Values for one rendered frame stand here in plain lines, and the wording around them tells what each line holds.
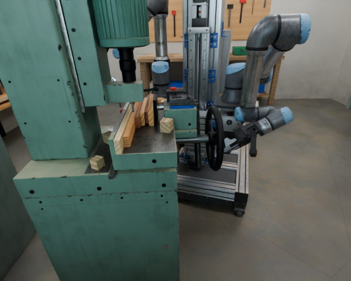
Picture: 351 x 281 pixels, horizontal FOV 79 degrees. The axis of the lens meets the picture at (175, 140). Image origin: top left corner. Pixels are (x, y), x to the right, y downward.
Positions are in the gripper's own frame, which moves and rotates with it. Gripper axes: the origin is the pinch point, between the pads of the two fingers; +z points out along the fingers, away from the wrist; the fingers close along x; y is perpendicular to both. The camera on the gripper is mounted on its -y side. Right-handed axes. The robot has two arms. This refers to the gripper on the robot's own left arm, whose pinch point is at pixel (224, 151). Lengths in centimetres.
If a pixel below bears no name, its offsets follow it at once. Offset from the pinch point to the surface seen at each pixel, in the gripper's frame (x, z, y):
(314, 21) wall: -228, -219, 201
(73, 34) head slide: 68, 22, 35
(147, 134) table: 39.4, 20.5, 6.7
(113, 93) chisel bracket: 48, 24, 24
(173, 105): 33.8, 8.0, 15.9
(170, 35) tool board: -155, -6, 278
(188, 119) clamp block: 28.3, 5.9, 10.1
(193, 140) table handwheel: 19.9, 9.0, 4.7
